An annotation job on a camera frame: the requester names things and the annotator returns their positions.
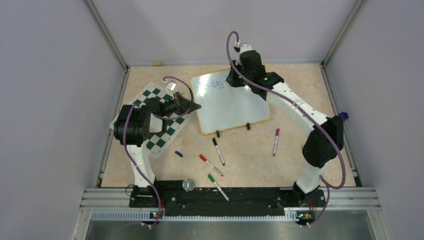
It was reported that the grey round knob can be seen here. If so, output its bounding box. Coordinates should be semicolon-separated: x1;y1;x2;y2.
182;178;196;193

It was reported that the small wooden block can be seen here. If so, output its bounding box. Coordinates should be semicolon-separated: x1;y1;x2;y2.
152;61;163;67

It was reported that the purple cable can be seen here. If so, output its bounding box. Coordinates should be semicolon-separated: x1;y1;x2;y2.
121;75;195;229
226;31;347;228

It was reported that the yellow framed whiteboard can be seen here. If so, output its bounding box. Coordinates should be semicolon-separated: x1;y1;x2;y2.
190;68;271;135

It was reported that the red capped marker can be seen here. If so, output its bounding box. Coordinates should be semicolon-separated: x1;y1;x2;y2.
199;154;224;177

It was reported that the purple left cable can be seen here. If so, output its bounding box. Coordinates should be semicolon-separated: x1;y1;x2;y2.
121;75;195;229

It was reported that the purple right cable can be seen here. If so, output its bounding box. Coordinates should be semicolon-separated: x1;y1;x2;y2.
226;31;347;228

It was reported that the black capped marker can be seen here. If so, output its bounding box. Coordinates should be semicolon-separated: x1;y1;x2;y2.
212;138;226;166

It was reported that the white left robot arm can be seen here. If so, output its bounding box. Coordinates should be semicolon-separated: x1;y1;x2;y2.
111;89;201;188

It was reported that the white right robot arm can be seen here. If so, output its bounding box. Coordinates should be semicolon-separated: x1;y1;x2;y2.
226;41;346;206

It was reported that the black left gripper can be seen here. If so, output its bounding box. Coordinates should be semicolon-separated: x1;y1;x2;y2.
159;91;201;117

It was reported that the green capped marker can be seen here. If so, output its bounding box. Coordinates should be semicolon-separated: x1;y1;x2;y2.
207;174;230;202

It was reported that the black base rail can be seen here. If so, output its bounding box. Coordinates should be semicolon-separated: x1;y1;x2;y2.
129;180;326;217

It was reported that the purple capped marker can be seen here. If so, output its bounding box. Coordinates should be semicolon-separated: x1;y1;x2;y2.
272;128;280;157

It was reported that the purple plastic piece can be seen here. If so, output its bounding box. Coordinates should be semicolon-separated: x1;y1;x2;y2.
338;112;349;122

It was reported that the blue marker cap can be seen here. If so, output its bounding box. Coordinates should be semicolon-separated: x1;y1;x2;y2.
174;151;183;158

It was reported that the green white chessboard mat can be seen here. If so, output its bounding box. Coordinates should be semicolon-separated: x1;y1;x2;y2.
109;82;196;160

